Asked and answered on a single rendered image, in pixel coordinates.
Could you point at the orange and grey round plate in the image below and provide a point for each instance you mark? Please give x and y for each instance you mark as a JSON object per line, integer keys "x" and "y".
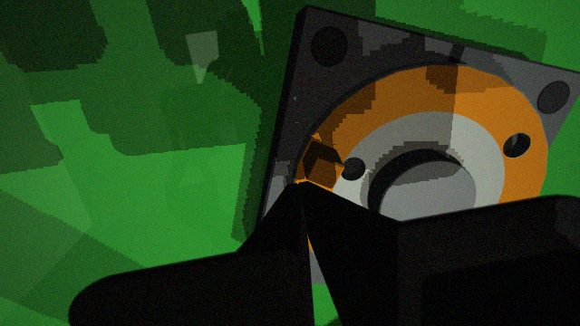
{"x": 454, "y": 107}

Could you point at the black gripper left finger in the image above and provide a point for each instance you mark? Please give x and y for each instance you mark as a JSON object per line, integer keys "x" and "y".
{"x": 265, "y": 282}

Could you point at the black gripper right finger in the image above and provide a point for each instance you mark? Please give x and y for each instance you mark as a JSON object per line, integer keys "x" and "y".
{"x": 374, "y": 265}

